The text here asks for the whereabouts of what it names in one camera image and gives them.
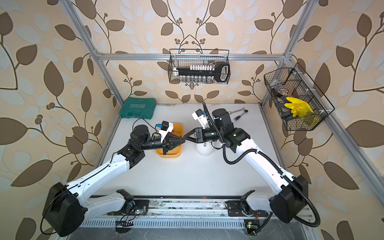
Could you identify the black pliers in basket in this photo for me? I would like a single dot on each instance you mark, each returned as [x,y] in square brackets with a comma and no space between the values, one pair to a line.
[286,113]

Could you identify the black wire basket right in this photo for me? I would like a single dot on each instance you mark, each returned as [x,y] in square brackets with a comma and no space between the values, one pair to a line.
[291,82]

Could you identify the silver combination wrench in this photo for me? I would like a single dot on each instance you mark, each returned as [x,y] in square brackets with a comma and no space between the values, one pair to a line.
[231,112]

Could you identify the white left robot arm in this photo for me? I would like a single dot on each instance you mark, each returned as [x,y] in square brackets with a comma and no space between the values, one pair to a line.
[68,206]

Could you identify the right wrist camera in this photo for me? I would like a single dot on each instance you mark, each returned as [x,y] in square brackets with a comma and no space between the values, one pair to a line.
[200,116]

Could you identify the black wire basket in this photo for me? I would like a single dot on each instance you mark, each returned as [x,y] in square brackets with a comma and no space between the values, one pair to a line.
[291,82]
[185,57]

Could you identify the socket set holder rail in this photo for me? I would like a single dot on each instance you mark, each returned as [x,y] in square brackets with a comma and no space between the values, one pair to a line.
[212,73]

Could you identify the yellow plastic tray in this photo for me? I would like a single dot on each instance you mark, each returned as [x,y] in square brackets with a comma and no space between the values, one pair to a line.
[176,152]

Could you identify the black wire basket back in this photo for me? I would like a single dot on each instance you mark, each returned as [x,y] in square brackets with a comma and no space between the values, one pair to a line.
[185,57]

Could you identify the green handled ratchet wrench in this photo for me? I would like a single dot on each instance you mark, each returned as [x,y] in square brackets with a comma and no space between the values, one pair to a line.
[243,113]

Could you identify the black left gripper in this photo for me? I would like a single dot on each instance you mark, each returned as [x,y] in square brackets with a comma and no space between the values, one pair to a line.
[166,142]

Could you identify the yellow rubber glove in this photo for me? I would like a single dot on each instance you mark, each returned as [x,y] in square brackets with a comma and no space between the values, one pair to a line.
[300,108]

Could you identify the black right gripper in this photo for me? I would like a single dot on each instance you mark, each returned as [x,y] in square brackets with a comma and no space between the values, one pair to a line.
[200,133]

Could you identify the white dome with screws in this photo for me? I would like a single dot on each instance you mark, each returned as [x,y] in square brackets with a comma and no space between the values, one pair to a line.
[204,149]

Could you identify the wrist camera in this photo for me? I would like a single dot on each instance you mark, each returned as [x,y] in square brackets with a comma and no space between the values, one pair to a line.
[164,128]
[200,116]

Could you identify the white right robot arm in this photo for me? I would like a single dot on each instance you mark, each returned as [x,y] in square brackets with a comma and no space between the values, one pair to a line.
[290,193]

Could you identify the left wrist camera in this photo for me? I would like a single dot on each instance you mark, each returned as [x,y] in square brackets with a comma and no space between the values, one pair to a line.
[164,128]

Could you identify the green plastic tool case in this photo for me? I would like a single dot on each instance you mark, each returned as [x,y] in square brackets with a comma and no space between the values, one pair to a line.
[138,108]

